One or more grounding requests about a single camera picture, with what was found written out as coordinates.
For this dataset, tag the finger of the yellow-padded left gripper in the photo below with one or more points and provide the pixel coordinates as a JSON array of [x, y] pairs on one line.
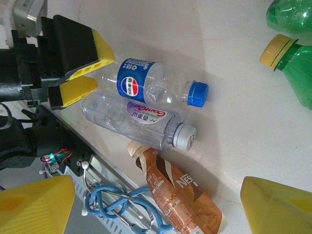
[[73, 46], [73, 92]]

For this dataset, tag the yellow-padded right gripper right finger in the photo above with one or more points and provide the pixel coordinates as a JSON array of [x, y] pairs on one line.
[[275, 212]]

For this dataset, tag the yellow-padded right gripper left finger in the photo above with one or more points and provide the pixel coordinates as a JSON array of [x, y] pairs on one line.
[[31, 212]]

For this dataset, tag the clear Pepsi bottle blue cap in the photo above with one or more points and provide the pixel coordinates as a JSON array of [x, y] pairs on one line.
[[131, 80]]

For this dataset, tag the clear bottle purple label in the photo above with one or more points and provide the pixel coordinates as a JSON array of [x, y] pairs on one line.
[[146, 117]]

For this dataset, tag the brown Nescafe coffee bottle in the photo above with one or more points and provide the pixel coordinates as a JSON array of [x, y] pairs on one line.
[[175, 192]]

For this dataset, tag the green soda bottle yellow cap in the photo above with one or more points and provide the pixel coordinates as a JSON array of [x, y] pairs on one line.
[[299, 73], [290, 14]]

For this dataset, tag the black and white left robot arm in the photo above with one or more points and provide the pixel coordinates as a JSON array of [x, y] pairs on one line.
[[24, 141]]

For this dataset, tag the blue stethoscope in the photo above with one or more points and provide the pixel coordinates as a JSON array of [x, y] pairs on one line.
[[107, 189]]

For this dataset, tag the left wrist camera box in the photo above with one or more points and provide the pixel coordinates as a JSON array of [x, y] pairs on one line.
[[26, 17]]

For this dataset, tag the wide aluminium base rail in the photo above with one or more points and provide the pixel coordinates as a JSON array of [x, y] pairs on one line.
[[107, 168]]

